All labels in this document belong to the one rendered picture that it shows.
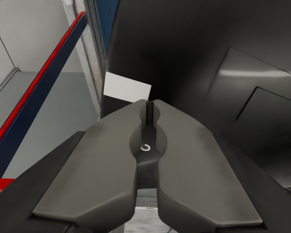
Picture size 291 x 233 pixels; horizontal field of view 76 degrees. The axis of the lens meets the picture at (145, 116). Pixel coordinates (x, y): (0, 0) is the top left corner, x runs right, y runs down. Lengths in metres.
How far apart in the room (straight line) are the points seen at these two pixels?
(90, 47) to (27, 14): 1.11
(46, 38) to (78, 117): 0.63
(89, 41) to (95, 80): 0.11
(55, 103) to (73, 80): 0.25
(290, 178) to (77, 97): 1.24
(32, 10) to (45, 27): 0.12
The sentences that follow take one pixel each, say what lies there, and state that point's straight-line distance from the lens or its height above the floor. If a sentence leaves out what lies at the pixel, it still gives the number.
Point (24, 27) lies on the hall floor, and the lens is 1.59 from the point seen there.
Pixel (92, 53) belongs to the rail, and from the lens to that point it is 0.45.
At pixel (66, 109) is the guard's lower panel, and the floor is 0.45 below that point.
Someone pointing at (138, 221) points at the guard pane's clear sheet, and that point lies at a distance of 0.88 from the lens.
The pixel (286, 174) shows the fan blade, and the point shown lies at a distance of 0.20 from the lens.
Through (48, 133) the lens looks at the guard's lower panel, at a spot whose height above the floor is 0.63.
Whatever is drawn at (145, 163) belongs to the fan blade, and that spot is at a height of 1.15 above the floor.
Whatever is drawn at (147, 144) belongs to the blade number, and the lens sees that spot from 0.15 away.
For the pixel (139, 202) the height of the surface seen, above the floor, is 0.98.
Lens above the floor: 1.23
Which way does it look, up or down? 41 degrees down
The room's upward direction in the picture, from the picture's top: 178 degrees counter-clockwise
